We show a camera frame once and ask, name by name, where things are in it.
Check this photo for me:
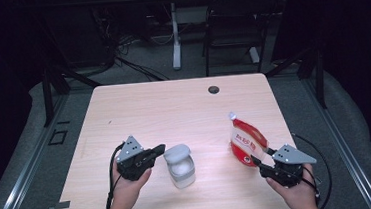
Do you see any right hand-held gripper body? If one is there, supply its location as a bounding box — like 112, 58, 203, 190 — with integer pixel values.
258, 141, 320, 191

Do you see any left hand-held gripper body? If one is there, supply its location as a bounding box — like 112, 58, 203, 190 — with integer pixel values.
114, 133, 159, 183

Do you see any red and white spout pouch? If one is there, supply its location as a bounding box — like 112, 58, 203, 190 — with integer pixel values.
227, 108, 272, 170

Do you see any clear jar with grey lid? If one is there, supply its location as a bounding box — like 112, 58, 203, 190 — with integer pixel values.
162, 142, 198, 191

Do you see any person's right hand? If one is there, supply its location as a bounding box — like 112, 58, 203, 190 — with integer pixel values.
264, 162, 320, 209

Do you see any person's left hand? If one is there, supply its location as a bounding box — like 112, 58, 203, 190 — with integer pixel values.
105, 160, 157, 209

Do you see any black metal stand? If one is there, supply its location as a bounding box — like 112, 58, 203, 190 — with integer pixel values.
262, 45, 328, 114
38, 59, 107, 129

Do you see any short white desk foot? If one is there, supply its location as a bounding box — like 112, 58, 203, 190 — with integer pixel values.
248, 45, 262, 65

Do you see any tall white desk leg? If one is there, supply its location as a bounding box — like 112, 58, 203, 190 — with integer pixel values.
168, 2, 184, 71

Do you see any black folding chair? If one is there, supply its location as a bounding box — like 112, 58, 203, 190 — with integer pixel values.
197, 0, 284, 78

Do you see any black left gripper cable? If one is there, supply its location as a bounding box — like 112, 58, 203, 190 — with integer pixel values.
99, 141, 132, 209

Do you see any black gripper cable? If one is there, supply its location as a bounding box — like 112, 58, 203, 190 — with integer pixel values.
99, 141, 132, 209
290, 129, 335, 209

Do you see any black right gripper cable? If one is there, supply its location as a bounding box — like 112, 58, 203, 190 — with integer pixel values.
290, 129, 335, 209

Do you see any aluminium floor rail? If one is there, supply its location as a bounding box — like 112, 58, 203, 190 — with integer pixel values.
0, 93, 79, 209
300, 71, 371, 209

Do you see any bundle of black floor cables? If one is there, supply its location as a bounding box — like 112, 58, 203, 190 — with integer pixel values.
92, 5, 172, 87

